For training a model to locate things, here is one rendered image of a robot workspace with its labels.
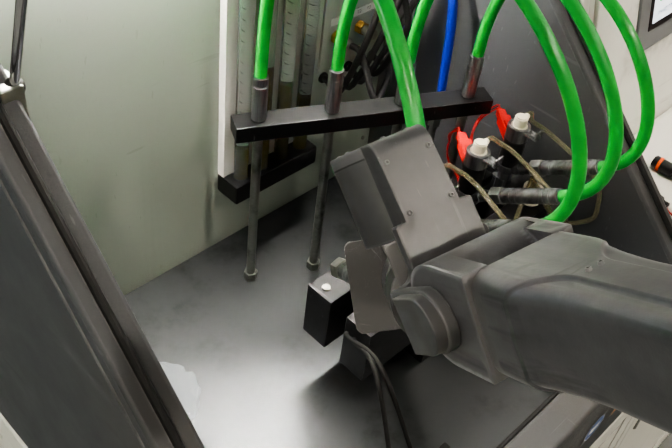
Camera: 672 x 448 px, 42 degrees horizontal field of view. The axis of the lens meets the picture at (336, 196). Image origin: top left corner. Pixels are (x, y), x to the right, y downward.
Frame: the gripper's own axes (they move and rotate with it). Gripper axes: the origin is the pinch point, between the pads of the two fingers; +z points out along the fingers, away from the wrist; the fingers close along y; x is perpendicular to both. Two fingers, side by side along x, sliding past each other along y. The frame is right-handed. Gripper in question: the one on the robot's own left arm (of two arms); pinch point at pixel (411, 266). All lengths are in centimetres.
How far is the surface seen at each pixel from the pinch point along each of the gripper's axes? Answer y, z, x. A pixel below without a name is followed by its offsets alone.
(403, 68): -1.0, -7.7, -14.8
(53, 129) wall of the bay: 33.1, 20.0, -17.5
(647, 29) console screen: -40, 48, -22
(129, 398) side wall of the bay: 22.9, -4.2, 6.2
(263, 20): 9.9, 20.9, -25.4
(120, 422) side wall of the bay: 24.7, -1.3, 8.6
